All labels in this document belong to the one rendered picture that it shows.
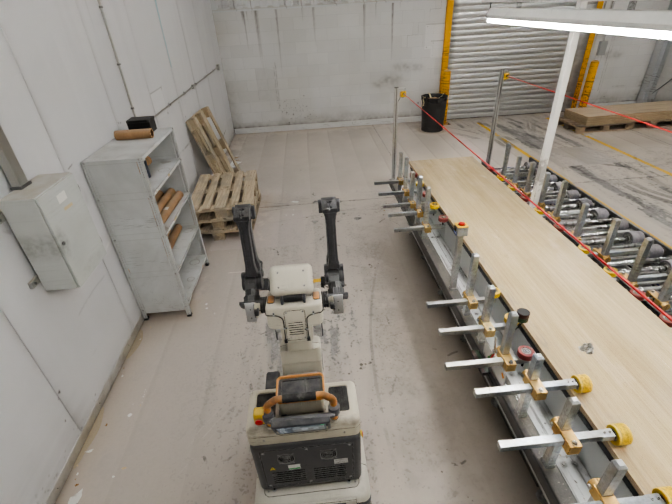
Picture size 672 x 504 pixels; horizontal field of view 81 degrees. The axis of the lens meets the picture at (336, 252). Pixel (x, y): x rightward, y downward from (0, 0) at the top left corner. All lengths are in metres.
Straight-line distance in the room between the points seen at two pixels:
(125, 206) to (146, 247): 0.39
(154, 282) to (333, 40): 6.86
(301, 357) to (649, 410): 1.60
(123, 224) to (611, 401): 3.40
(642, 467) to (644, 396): 0.38
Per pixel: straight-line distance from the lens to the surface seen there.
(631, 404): 2.27
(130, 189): 3.47
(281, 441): 2.08
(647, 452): 2.13
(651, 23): 1.89
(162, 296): 3.97
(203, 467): 2.98
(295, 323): 1.97
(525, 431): 2.24
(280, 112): 9.57
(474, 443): 2.98
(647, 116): 10.41
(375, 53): 9.51
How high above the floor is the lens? 2.46
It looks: 32 degrees down
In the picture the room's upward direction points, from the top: 3 degrees counter-clockwise
